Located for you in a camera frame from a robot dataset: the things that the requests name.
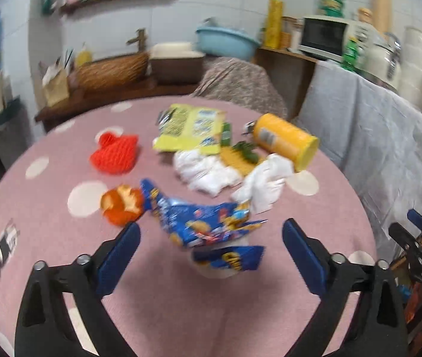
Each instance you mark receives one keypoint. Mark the yellow snack bag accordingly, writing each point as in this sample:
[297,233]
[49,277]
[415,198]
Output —
[188,126]

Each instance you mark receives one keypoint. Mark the white rice cooker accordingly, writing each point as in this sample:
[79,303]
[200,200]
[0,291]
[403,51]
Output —
[380,59]

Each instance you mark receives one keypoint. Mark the green leafy scrap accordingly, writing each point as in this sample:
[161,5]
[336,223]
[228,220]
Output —
[246,148]

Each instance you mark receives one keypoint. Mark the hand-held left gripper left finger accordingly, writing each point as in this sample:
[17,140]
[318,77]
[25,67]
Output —
[121,256]

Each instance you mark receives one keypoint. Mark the white microwave oven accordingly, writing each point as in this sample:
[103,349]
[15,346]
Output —
[322,37]

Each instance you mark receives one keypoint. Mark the tall beige roll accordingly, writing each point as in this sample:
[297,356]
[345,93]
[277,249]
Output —
[381,0]

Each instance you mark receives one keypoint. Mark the wicker basket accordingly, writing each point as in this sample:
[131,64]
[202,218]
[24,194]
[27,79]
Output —
[110,70]

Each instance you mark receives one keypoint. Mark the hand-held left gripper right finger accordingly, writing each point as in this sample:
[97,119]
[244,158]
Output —
[304,256]

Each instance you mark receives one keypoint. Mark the yellow squeeze bottle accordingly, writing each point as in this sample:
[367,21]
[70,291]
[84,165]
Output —
[83,56]

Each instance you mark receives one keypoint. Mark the light grey cloth cover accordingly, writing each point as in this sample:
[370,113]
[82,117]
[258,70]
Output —
[367,126]

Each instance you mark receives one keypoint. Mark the glass jar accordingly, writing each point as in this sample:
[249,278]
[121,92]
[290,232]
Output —
[292,35]

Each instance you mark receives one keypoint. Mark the wooden cabinet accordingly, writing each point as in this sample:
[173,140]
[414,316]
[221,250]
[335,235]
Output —
[289,81]

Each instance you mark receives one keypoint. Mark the blue plastic basin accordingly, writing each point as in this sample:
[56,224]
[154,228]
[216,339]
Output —
[225,42]

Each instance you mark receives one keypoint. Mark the blue snack bag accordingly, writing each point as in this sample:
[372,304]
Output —
[188,223]

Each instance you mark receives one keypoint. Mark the small green bottle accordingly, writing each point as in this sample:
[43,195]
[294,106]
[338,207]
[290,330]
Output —
[227,134]

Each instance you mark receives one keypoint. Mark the brown storage box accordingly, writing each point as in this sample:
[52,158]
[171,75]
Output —
[175,70]

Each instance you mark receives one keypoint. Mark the pink polka dot tablecloth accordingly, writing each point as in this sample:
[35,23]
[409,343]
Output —
[65,156]

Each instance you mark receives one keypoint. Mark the tall yellow canister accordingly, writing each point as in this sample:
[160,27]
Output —
[273,26]

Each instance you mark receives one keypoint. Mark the wooden sideboard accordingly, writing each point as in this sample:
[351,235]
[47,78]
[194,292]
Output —
[95,100]

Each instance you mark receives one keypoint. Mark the paper bag with utensils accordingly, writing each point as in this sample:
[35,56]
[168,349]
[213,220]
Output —
[56,85]

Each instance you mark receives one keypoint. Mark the green soda bottle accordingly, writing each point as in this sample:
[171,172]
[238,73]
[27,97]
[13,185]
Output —
[351,55]

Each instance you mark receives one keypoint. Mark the small blue snack packet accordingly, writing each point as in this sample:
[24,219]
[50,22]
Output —
[214,273]

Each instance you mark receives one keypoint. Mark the white tissue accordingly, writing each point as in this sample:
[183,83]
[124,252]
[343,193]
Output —
[203,173]
[266,182]

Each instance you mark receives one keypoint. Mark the red foam fruit net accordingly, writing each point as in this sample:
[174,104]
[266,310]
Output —
[114,154]

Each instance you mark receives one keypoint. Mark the orange bread toy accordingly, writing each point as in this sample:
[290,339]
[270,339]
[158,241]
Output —
[121,208]

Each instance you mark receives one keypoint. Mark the stack of green cans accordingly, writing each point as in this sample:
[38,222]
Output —
[332,2]

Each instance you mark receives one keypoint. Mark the wooden tap ornament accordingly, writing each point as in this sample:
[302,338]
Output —
[139,41]

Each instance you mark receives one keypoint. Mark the floral cloth cover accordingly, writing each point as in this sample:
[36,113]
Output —
[237,85]

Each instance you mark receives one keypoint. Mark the yellow cylindrical canister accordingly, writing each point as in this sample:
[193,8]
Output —
[285,137]

